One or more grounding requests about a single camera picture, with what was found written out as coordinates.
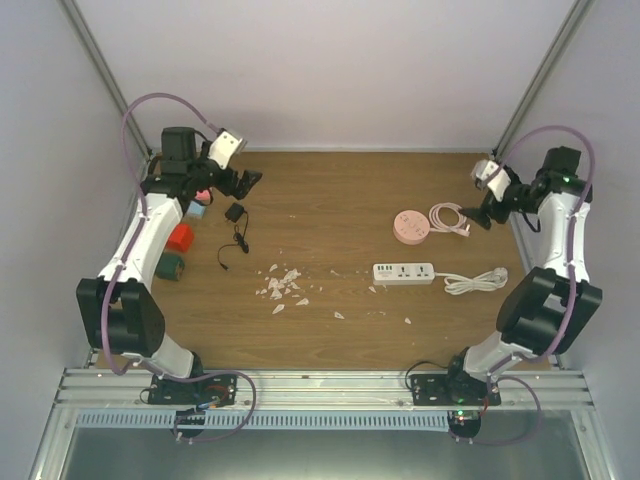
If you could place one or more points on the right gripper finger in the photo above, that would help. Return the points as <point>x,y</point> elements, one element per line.
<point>485,222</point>
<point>472,212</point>

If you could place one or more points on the aluminium front rail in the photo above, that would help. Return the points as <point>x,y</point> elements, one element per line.
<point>312,390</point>

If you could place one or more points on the pink square plug adapter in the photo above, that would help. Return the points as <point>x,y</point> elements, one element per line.
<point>203,197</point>

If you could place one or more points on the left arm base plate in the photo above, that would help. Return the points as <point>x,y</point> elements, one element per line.
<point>213,392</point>

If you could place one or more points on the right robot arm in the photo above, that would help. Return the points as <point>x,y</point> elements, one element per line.
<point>547,310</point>

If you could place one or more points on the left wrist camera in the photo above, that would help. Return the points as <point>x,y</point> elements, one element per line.
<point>226,145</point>

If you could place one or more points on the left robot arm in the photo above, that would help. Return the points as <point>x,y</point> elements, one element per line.
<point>119,313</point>

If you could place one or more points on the grey slotted cable duct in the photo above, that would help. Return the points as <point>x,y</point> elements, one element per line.
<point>287,420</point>

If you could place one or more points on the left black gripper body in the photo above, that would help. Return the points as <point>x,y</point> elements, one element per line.
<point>223,185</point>

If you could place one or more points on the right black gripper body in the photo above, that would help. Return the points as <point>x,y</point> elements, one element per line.
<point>499,215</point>

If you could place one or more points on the pink round power socket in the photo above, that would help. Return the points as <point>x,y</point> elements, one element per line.
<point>411,227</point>

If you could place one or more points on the red cube socket adapter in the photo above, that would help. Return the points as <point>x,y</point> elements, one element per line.
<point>180,239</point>

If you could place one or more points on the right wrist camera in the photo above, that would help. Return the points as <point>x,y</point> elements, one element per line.
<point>487,174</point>

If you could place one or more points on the green cube adapter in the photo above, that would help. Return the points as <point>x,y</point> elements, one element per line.
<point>170,267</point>

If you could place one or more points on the blue usb charger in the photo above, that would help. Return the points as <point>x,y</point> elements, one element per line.
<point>195,210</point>

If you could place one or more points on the white power strip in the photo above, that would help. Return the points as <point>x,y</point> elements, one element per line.
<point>403,274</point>

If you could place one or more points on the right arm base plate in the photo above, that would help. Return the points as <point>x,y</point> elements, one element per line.
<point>439,389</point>

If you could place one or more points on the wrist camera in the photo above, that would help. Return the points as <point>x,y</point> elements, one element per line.
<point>487,174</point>
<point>226,145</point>

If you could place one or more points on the black power adapter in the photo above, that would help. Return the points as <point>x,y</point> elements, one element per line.
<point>234,212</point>

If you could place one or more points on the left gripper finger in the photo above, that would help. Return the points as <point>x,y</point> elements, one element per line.
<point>242,190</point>
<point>250,178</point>

